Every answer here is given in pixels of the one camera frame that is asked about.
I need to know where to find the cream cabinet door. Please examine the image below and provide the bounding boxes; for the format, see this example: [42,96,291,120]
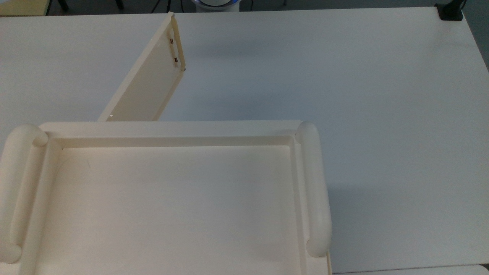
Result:
[98,11,187,122]

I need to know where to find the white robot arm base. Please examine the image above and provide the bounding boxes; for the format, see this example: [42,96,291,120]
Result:
[190,0,242,13]

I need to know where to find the cream plastic cabinet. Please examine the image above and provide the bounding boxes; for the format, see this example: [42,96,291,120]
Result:
[0,120,334,275]

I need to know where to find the black tripod legs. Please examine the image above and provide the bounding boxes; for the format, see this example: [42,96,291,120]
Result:
[150,0,185,14]

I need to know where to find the black table clamp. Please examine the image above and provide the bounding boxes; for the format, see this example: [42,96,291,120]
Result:
[435,0,467,21]

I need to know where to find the yellow wooden table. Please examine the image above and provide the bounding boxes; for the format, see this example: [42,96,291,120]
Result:
[0,0,52,17]

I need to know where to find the cream door pull handle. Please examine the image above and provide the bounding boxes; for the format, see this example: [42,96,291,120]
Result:
[168,37,179,69]

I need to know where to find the cream rounded cabinet handle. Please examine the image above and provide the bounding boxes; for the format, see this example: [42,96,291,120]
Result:
[0,124,49,265]

